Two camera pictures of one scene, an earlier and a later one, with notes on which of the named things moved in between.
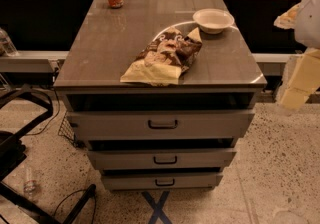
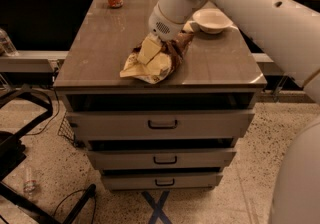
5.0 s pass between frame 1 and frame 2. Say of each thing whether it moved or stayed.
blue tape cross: stayed
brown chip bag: moved
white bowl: stayed
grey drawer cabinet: stayed
